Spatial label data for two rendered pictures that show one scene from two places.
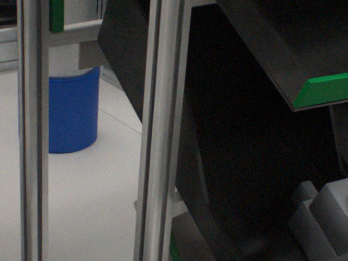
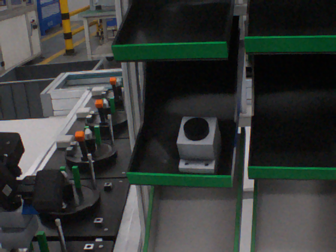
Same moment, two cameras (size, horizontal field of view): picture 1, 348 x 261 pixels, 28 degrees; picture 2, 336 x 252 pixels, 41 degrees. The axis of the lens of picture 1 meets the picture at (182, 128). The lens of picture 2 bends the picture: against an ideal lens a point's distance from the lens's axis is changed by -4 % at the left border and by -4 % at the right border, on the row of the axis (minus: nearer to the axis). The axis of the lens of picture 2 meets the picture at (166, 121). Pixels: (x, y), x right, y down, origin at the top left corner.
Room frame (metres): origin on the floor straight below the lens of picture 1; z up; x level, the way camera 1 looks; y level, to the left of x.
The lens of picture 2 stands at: (0.05, -0.49, 1.47)
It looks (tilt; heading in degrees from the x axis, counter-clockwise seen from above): 20 degrees down; 49
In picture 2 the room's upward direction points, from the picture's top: 5 degrees counter-clockwise
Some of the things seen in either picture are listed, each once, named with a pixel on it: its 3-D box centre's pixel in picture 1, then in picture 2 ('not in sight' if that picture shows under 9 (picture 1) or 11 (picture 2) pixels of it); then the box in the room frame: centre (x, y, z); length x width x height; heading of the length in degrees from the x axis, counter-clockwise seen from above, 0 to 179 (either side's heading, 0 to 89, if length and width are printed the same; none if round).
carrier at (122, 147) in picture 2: not in sight; (89, 142); (0.63, 0.48, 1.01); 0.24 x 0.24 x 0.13; 44
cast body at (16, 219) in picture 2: not in sight; (18, 215); (0.28, 0.14, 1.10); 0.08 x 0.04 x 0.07; 44
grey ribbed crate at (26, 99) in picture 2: not in sight; (51, 89); (1.33, 1.99, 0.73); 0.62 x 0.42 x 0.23; 134
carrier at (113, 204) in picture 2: not in sight; (65, 187); (0.45, 0.31, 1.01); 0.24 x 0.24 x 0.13; 44
